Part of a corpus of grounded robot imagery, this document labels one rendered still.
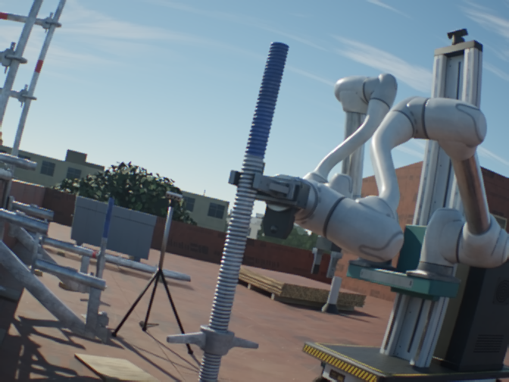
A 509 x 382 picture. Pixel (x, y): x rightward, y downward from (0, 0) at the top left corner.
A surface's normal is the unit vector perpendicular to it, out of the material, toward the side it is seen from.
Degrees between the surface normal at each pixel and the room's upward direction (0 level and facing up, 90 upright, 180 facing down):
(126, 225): 90
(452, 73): 90
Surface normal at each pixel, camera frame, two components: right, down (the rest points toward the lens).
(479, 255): -0.44, 0.70
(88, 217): 0.33, 0.00
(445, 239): -0.57, -0.17
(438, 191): -0.90, -0.22
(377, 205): 0.17, -0.83
